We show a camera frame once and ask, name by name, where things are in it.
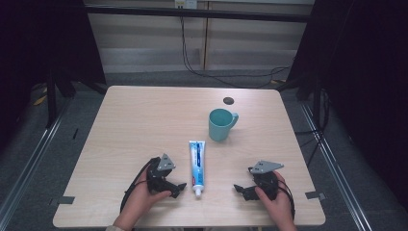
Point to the white and blue toothpaste tube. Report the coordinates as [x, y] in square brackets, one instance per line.
[197, 163]

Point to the black metal stand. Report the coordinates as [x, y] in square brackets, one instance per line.
[51, 99]

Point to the dark curtain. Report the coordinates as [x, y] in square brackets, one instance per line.
[369, 80]
[38, 41]

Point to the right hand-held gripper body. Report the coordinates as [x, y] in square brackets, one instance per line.
[267, 179]

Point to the black round table grommet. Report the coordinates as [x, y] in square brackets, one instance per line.
[228, 100]

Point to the metal floor rail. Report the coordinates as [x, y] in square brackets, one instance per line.
[29, 163]
[336, 173]

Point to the white wall socket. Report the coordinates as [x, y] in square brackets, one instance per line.
[186, 4]

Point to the teal plastic cup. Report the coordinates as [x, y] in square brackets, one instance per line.
[219, 128]

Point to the person's left hand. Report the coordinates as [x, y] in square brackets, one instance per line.
[141, 200]

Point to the person's right hand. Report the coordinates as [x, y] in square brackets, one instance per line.
[275, 205]

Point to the grey tape piece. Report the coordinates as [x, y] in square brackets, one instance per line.
[66, 200]
[314, 195]

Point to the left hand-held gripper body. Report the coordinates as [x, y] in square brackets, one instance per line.
[159, 174]

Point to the black horizontal bar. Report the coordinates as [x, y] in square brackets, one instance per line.
[192, 13]

